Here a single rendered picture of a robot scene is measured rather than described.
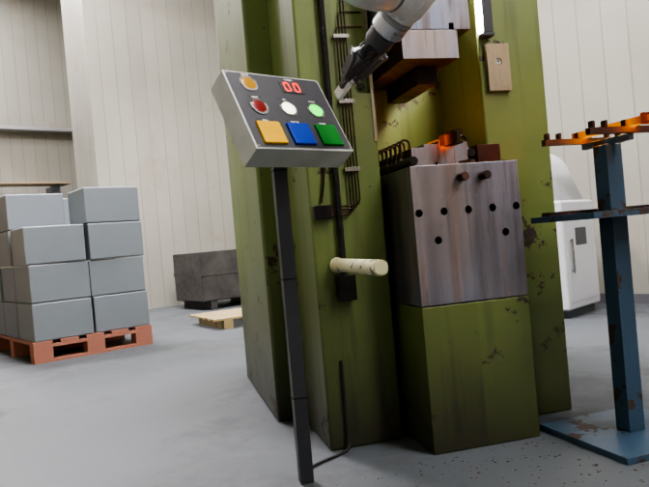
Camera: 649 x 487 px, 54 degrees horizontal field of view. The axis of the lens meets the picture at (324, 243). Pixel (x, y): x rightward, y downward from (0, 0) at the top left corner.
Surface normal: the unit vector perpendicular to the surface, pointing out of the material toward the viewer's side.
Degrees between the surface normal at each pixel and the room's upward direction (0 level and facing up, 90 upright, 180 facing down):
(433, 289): 90
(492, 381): 90
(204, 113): 90
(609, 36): 90
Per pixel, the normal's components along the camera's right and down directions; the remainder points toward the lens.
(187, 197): 0.65, -0.05
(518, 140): 0.25, -0.01
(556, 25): -0.76, 0.07
